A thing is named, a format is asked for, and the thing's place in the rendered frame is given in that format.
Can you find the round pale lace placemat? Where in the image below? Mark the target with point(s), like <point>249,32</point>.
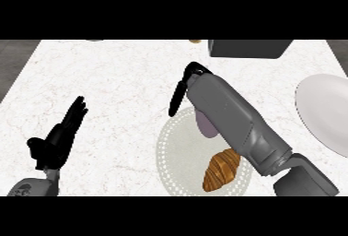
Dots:
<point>186,153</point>

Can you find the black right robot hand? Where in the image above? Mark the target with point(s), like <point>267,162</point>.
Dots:
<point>177,95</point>

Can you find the purple eggplant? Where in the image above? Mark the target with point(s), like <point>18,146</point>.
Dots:
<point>205,126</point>

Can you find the white round plate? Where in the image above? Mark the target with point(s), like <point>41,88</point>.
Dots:
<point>323,113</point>

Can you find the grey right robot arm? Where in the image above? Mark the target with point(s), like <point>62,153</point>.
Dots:
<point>239,123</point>

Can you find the brown croissant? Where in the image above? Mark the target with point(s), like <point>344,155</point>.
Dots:
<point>221,170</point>

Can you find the dark grey box appliance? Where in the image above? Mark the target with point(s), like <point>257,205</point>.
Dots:
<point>249,48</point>

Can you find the small tan object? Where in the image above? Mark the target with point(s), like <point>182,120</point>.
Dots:
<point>195,41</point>

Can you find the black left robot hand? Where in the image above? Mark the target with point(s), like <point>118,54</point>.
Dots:
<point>59,138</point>

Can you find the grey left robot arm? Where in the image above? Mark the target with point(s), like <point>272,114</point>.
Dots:
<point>36,186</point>

